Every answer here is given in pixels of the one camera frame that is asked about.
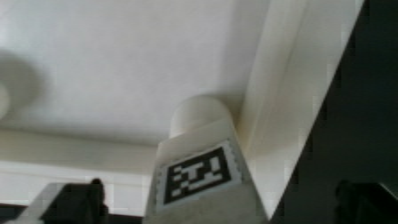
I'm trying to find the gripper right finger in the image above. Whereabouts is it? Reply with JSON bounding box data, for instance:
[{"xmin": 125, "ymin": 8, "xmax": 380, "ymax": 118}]
[{"xmin": 334, "ymin": 180, "xmax": 398, "ymax": 224}]

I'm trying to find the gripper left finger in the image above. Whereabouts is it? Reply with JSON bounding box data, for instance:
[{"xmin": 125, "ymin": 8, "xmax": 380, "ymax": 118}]
[{"xmin": 16, "ymin": 179, "xmax": 109, "ymax": 224}]

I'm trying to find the white table leg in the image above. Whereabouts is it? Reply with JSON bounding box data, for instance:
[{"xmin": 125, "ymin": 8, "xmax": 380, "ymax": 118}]
[{"xmin": 142, "ymin": 96, "xmax": 268, "ymax": 224}]

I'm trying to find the white square tabletop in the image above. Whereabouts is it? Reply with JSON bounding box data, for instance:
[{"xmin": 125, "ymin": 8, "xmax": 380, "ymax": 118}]
[{"xmin": 0, "ymin": 0, "xmax": 364, "ymax": 215}]

